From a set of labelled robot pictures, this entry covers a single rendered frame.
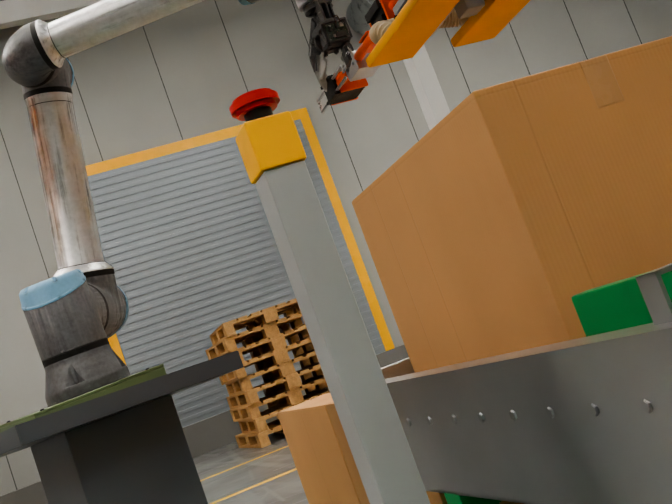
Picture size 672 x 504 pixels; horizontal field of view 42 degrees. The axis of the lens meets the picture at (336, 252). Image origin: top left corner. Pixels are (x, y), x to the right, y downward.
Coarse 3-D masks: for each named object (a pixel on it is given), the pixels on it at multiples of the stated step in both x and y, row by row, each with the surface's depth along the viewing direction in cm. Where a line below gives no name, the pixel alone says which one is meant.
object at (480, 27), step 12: (492, 0) 154; (504, 0) 155; (516, 0) 157; (528, 0) 160; (480, 12) 159; (492, 12) 159; (504, 12) 161; (516, 12) 164; (468, 24) 163; (480, 24) 163; (492, 24) 165; (504, 24) 168; (456, 36) 168; (468, 36) 167; (480, 36) 169; (492, 36) 172
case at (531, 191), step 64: (576, 64) 126; (640, 64) 129; (448, 128) 130; (512, 128) 121; (576, 128) 124; (640, 128) 127; (384, 192) 159; (448, 192) 136; (512, 192) 119; (576, 192) 122; (640, 192) 124; (384, 256) 169; (448, 256) 143; (512, 256) 124; (576, 256) 119; (640, 256) 122; (448, 320) 151; (512, 320) 130; (576, 320) 117
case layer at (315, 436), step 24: (288, 408) 293; (312, 408) 253; (288, 432) 289; (312, 432) 261; (336, 432) 238; (312, 456) 269; (336, 456) 245; (312, 480) 278; (336, 480) 252; (360, 480) 231
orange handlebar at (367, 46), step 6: (396, 0) 170; (390, 6) 172; (366, 36) 186; (360, 42) 189; (366, 42) 186; (372, 42) 185; (360, 48) 190; (366, 48) 187; (372, 48) 188; (354, 54) 194; (360, 54) 191; (360, 60) 194; (342, 78) 203
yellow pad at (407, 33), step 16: (416, 0) 141; (432, 0) 143; (448, 0) 145; (400, 16) 147; (416, 16) 147; (432, 16) 150; (400, 32) 151; (416, 32) 154; (432, 32) 157; (384, 48) 156; (400, 48) 159; (416, 48) 162; (368, 64) 163
